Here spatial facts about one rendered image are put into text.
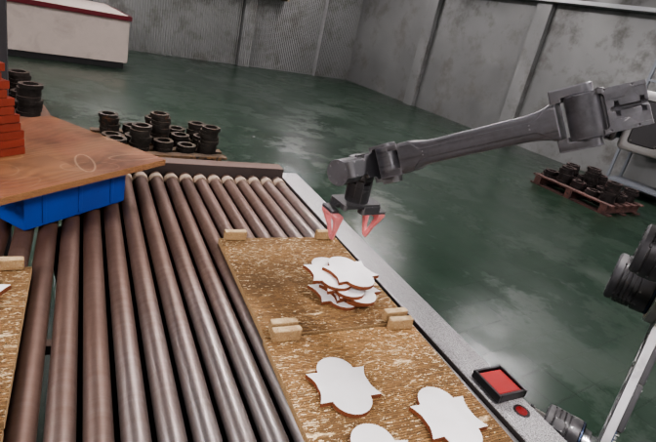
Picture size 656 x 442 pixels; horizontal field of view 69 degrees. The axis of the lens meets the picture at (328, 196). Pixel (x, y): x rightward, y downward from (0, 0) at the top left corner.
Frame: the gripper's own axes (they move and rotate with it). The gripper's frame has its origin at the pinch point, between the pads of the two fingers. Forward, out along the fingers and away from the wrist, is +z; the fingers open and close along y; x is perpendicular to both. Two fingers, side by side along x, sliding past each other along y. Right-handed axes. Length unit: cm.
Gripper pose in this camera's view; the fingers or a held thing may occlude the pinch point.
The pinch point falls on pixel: (348, 234)
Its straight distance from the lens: 115.7
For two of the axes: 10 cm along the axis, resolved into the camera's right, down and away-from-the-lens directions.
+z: -1.9, 9.2, 3.6
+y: -8.5, 0.3, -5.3
